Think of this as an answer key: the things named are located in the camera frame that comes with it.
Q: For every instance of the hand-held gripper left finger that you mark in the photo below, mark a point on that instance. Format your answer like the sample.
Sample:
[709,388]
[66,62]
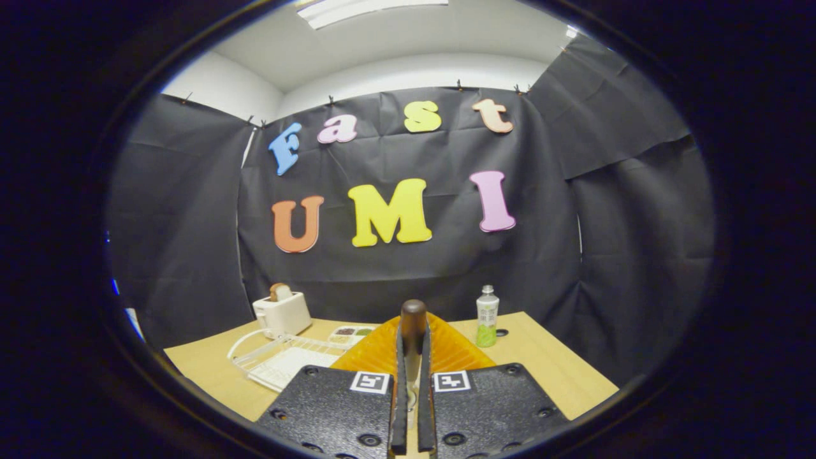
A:
[331,408]

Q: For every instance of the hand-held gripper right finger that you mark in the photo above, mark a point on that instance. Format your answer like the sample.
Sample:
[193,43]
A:
[497,408]

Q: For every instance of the white dish rack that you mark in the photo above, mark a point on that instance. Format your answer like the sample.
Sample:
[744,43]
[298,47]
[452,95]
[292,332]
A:
[287,363]

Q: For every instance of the small white food tray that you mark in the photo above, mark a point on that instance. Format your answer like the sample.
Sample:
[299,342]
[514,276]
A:
[354,333]

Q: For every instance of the green drink bottle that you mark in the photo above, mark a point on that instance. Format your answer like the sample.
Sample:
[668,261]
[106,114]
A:
[487,315]

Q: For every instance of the white toaster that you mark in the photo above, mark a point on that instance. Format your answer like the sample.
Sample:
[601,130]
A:
[284,315]

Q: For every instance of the bread slice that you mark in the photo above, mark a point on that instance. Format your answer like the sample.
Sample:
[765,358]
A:
[279,291]

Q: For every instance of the black backdrop cloth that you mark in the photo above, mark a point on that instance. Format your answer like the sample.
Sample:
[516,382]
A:
[414,274]

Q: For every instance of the small ceiling light panel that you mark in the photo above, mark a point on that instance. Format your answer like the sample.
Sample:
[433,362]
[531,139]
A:
[570,32]

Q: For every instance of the long ceiling light panel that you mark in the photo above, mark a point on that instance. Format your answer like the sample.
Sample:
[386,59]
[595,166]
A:
[363,9]

